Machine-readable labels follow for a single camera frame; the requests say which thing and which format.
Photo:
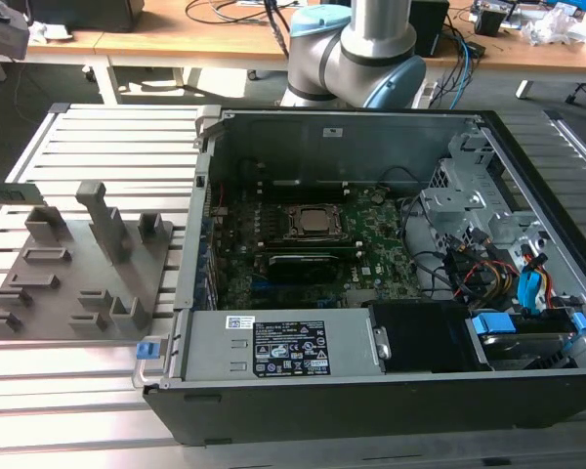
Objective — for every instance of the green RAM stick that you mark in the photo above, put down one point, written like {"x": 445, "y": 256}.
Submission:
{"x": 14, "y": 192}

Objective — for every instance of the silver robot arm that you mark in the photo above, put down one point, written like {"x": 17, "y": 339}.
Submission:
{"x": 371, "y": 29}

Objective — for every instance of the black RAM slot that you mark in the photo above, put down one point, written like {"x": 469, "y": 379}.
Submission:
{"x": 312, "y": 248}
{"x": 303, "y": 192}
{"x": 312, "y": 241}
{"x": 303, "y": 198}
{"x": 312, "y": 244}
{"x": 303, "y": 187}

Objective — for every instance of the grey parts rack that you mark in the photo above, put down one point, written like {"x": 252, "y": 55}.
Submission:
{"x": 78, "y": 273}

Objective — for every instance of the grey device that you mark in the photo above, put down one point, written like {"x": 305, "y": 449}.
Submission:
{"x": 0, "y": 34}

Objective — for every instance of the large black box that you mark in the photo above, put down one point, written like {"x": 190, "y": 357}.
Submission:
{"x": 88, "y": 14}

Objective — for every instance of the blue case latch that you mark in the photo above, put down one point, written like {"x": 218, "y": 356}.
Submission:
{"x": 145, "y": 349}

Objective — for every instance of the wooden desk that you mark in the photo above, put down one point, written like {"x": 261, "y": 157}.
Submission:
{"x": 517, "y": 54}
{"x": 176, "y": 34}

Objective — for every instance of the grey power supply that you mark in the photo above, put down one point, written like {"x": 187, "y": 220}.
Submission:
{"x": 205, "y": 352}

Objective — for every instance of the black graphics card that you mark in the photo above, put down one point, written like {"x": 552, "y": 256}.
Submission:
{"x": 303, "y": 268}

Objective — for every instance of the silver CPU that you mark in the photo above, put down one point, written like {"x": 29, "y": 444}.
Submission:
{"x": 315, "y": 220}

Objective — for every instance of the silver coin battery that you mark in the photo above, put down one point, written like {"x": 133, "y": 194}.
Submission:
{"x": 377, "y": 198}

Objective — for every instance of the green motherboard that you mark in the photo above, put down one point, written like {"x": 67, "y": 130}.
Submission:
{"x": 381, "y": 254}

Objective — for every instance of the black PC case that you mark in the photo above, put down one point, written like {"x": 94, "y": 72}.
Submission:
{"x": 322, "y": 410}

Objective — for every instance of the white power strip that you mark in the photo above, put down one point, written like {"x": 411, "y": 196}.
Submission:
{"x": 427, "y": 95}

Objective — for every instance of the black plastic shroud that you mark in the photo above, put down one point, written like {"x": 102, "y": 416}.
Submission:
{"x": 420, "y": 337}

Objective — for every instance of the metal drive cage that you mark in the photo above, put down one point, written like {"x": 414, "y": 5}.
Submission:
{"x": 449, "y": 205}

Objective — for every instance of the hard disk in blue carrier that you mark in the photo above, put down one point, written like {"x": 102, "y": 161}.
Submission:
{"x": 513, "y": 342}

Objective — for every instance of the crumpled white plastic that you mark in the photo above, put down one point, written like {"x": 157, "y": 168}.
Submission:
{"x": 554, "y": 24}

